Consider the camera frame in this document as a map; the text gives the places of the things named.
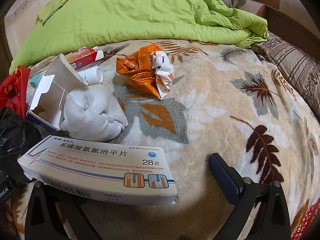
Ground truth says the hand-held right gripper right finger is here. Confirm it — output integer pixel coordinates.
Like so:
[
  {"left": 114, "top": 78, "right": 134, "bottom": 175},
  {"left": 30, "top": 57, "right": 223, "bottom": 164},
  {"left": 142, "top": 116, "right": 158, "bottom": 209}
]
[{"left": 209, "top": 152, "right": 292, "bottom": 240}]

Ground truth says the white plastic bottle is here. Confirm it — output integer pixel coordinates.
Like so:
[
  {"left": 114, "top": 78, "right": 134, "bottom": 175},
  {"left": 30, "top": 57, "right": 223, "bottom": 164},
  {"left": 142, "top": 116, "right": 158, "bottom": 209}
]
[{"left": 79, "top": 66, "right": 103, "bottom": 85}]

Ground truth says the leaf print blanket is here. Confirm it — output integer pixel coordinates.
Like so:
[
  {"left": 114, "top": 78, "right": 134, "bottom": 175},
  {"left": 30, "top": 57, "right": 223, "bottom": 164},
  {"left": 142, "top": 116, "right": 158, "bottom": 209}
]
[{"left": 10, "top": 39, "right": 320, "bottom": 240}]

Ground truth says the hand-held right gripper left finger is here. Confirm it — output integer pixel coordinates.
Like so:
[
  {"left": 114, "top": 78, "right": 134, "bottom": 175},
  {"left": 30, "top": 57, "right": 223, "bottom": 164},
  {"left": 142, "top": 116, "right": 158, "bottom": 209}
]
[{"left": 25, "top": 181, "right": 103, "bottom": 240}]

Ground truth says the orange wrapper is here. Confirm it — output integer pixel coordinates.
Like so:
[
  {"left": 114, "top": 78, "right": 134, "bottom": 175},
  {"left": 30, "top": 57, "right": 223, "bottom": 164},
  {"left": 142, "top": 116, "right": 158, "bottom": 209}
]
[{"left": 116, "top": 44, "right": 174, "bottom": 100}]

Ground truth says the white medicine box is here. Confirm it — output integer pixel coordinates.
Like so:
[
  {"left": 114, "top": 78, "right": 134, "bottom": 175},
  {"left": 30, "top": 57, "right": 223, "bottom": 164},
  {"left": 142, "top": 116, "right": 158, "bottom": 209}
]
[{"left": 17, "top": 135, "right": 179, "bottom": 205}]

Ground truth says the teal packet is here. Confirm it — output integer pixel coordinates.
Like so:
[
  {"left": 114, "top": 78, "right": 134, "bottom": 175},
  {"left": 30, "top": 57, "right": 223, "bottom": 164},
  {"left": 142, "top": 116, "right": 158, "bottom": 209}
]
[{"left": 29, "top": 74, "right": 47, "bottom": 88}]

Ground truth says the striped brown pillow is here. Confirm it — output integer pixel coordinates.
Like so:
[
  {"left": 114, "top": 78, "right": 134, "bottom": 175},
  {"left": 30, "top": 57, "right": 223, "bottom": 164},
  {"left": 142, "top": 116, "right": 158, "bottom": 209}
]
[{"left": 251, "top": 37, "right": 320, "bottom": 117}]

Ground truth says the white cardboard box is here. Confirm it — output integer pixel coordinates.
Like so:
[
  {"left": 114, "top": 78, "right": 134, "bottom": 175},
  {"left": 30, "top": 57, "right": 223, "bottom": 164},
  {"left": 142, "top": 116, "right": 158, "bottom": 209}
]
[{"left": 26, "top": 74, "right": 67, "bottom": 132}]

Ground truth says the black plastic bag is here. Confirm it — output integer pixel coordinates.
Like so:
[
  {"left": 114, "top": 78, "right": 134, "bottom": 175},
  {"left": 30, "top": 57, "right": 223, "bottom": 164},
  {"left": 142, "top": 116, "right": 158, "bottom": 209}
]
[{"left": 0, "top": 107, "right": 43, "bottom": 183}]

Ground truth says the green quilt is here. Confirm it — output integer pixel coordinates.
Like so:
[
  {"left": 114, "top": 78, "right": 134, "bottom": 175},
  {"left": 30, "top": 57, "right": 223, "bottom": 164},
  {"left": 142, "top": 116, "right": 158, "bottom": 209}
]
[{"left": 9, "top": 0, "right": 270, "bottom": 73}]

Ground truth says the red and white box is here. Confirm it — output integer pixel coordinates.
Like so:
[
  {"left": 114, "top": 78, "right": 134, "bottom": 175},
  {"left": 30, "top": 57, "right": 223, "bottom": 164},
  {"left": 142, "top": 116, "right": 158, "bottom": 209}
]
[{"left": 67, "top": 47, "right": 104, "bottom": 70}]

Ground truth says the red plastic bag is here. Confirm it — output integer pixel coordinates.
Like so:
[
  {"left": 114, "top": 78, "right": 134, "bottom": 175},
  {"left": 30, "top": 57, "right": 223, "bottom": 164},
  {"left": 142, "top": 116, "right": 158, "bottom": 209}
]
[{"left": 0, "top": 65, "right": 32, "bottom": 120}]

